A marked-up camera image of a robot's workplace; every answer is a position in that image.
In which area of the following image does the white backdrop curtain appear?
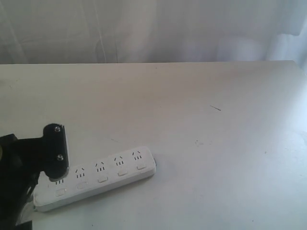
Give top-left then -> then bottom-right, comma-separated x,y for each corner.
0,0 -> 307,69

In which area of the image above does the white five-outlet power strip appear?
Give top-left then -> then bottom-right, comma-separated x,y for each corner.
33,147 -> 156,212

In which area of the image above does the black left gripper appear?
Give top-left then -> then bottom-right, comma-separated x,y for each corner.
0,134 -> 46,230

